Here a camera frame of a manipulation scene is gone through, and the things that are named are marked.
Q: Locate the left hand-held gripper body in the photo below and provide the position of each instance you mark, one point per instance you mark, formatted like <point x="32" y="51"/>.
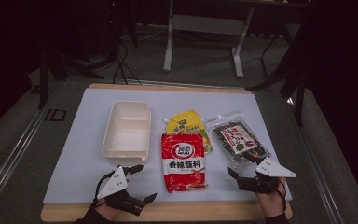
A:
<point x="113" y="183"/>

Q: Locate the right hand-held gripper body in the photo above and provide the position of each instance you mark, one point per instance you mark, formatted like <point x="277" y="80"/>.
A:
<point x="273" y="169"/>

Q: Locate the clear dried seaweed packet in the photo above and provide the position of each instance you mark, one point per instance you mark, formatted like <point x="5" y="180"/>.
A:
<point x="239" y="140"/>

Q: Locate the white plastic storage box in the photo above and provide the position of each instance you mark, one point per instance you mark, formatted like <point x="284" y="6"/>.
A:
<point x="127" y="141"/>

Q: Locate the red seasoning packet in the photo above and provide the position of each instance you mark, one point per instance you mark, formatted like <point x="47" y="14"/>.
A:
<point x="183" y="165"/>

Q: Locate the yellow green spout pouch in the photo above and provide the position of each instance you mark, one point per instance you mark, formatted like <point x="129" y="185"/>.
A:
<point x="186" y="123"/>

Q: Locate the person's left hand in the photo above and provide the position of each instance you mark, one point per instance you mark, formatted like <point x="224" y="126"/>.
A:
<point x="108" y="211"/>

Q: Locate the person's right hand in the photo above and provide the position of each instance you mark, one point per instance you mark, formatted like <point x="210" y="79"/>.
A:
<point x="273" y="202"/>

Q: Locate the white table mat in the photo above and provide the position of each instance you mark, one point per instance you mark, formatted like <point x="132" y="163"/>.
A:
<point x="74" y="161"/>

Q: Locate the black metal stand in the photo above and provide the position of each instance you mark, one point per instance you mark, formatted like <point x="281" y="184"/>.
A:
<point x="43" y="87"/>

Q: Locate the metal floor rail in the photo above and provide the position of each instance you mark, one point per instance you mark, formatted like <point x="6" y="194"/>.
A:
<point x="317" y="174"/>
<point x="12" y="158"/>

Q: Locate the black chair frame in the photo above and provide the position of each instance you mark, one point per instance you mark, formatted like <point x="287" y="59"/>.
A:
<point x="299" y="102"/>

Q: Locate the white metal table frame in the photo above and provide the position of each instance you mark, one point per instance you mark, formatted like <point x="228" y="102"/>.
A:
<point x="205" y="25"/>

